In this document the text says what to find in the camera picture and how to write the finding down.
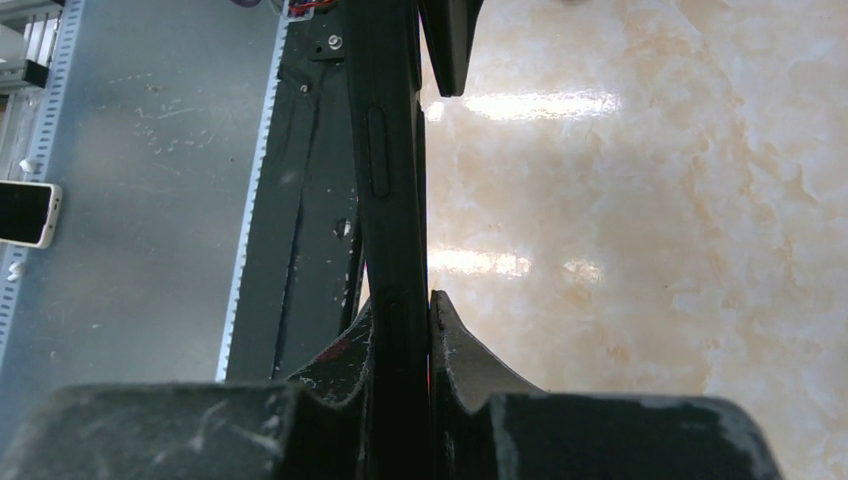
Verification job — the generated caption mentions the black phone case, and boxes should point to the black phone case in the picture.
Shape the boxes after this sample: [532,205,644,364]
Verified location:
[340,1,432,479]

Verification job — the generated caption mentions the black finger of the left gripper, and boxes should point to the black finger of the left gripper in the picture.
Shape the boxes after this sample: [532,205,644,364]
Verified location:
[419,0,483,97]

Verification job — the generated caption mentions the grey slotted cable duct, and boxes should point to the grey slotted cable duct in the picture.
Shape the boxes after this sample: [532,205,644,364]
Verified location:
[215,14,288,383]

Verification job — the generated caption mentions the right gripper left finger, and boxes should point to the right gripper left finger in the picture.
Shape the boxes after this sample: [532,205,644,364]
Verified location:
[1,308,373,479]

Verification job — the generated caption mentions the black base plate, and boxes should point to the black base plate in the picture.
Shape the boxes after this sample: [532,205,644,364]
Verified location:
[225,1,363,382]

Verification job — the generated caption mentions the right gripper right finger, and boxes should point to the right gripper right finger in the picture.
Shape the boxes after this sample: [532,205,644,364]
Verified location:
[430,291,781,479]

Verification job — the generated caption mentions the white phone off table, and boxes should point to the white phone off table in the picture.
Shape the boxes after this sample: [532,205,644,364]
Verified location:
[1,180,63,249]

